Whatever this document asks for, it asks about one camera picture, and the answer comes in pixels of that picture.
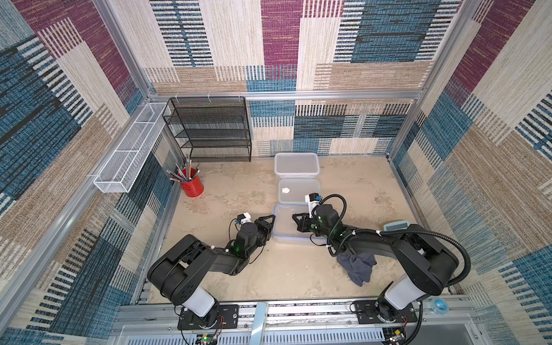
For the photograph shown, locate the light blue calculator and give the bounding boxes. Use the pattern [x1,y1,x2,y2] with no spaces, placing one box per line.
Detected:
[383,221,411,231]

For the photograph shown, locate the grey cleaning cloth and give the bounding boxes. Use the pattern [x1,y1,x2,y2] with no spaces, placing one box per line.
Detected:
[336,253,377,287]

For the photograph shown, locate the blue tape roll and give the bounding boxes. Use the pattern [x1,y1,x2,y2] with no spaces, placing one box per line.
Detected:
[430,298,449,315]

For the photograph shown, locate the red pencil cup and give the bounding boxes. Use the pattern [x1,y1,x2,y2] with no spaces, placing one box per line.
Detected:
[180,176,204,198]

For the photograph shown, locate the aluminium front rail frame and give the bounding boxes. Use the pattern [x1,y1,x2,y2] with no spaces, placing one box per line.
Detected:
[108,296,492,344]

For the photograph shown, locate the clear far lunch box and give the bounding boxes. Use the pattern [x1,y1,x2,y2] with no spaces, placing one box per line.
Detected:
[274,152,321,179]

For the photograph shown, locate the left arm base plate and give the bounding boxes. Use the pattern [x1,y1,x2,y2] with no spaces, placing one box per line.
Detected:
[178,303,239,331]

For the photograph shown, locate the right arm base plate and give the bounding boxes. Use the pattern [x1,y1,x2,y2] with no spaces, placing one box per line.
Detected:
[349,299,419,324]

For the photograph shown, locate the blue-rimmed clear lunch box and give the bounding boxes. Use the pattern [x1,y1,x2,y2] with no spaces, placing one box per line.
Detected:
[272,204,326,246]

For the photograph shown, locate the black mesh shelf rack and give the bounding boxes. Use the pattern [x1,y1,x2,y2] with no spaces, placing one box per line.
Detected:
[163,97,252,162]

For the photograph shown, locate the white wire wall basket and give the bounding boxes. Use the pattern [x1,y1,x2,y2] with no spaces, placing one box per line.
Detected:
[93,103,166,193]

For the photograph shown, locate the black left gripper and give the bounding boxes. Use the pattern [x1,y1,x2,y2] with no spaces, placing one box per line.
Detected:
[246,215,277,262]

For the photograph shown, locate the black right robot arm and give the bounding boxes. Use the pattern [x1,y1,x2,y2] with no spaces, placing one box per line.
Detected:
[292,204,471,322]

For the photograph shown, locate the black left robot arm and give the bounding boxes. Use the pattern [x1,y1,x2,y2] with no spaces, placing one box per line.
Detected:
[147,214,275,326]

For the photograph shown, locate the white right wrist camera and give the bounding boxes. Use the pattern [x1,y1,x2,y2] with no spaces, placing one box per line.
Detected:
[305,193,322,218]

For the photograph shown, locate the green-rimmed lunch box lid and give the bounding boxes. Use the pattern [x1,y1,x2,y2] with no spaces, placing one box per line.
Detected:
[277,178,321,205]

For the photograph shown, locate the pens in red cup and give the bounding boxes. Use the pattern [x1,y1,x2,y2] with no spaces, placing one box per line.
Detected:
[165,158,201,183]

